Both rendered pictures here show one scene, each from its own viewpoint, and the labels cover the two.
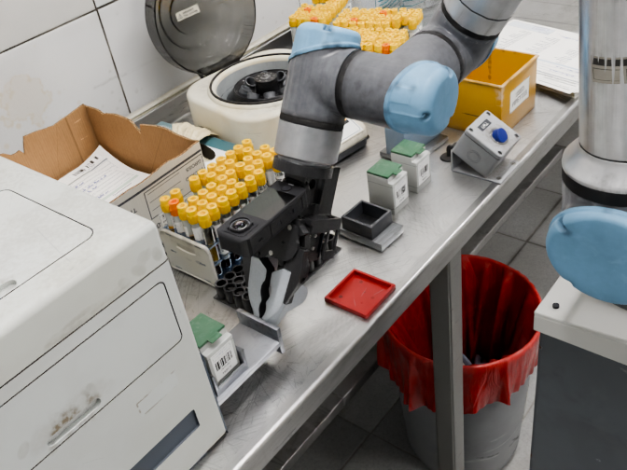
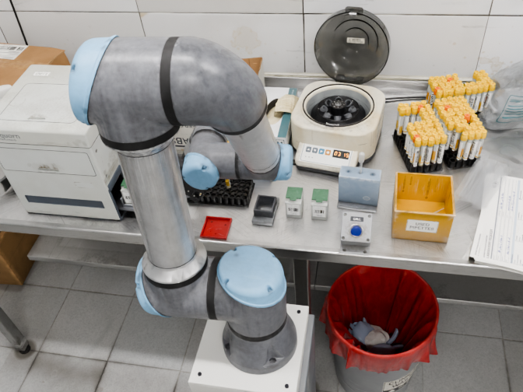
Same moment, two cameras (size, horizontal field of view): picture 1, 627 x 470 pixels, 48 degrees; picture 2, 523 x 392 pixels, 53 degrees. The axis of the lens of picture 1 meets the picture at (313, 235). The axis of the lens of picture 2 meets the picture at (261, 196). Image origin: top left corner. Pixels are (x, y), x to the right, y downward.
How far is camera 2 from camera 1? 1.03 m
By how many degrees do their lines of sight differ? 46
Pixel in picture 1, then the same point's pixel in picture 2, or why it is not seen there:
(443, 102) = (197, 178)
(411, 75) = (191, 157)
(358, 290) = (219, 226)
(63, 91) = (268, 44)
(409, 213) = (291, 222)
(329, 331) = not seen: hidden behind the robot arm
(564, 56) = not seen: outside the picture
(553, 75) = (493, 239)
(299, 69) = not seen: hidden behind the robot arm
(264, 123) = (296, 127)
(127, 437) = (69, 188)
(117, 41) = (310, 34)
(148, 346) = (79, 168)
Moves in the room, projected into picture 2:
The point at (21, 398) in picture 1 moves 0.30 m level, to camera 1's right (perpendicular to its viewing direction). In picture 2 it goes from (29, 151) to (71, 226)
